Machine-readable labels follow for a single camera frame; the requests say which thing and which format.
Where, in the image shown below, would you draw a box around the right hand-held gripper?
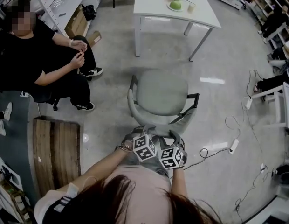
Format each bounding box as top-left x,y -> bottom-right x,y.
158,129 -> 188,170

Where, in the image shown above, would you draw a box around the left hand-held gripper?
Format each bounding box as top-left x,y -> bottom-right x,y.
132,124 -> 158,162

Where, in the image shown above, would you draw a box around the grey armchair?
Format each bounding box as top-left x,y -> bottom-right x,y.
127,69 -> 200,139

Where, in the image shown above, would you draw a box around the person's right forearm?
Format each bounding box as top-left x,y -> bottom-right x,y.
170,168 -> 188,196

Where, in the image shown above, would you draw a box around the person's left forearm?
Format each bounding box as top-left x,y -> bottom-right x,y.
72,146 -> 130,189

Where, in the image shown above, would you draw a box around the person's left hand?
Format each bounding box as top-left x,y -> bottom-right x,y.
122,126 -> 145,149

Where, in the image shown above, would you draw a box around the thin metal wrist bangles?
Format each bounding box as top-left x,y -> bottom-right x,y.
115,141 -> 133,153

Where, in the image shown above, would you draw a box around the person's pale pink top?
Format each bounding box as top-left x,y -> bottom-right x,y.
34,166 -> 189,224

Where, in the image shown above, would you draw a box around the white power adapter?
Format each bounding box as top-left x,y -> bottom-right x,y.
243,97 -> 253,110

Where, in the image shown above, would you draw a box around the brown wooden bench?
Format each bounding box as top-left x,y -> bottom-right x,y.
32,116 -> 82,197

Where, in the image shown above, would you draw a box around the small cardboard box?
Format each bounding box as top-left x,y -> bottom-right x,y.
87,30 -> 103,48

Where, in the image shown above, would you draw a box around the grey floor fan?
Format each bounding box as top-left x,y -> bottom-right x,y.
268,59 -> 289,74

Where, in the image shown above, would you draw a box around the green round cabbage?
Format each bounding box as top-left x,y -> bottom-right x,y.
170,0 -> 183,10

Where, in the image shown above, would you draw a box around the large cardboard box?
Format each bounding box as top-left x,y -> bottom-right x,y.
64,5 -> 89,39

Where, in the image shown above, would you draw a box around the black bag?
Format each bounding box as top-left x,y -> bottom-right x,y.
81,4 -> 97,21

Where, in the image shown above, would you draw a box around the white printed poster board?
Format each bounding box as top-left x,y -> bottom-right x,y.
0,153 -> 22,192

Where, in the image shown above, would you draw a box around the thick black floor cable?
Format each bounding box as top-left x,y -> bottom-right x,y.
183,147 -> 232,170

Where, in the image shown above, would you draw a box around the thin grey looped cable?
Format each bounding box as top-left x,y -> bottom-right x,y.
225,115 -> 241,140

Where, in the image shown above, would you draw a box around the long thin floor cable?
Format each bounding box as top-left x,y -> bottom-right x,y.
234,167 -> 270,213

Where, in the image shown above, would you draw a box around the black adapter cable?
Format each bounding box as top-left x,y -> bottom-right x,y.
242,69 -> 264,99

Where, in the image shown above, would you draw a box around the white frame side table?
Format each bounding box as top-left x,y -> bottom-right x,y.
250,81 -> 289,129

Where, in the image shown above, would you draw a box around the white power cable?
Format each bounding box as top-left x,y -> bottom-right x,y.
29,94 -> 41,118

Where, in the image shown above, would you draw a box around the black striped shoulder strap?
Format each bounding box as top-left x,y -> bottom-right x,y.
41,195 -> 76,221

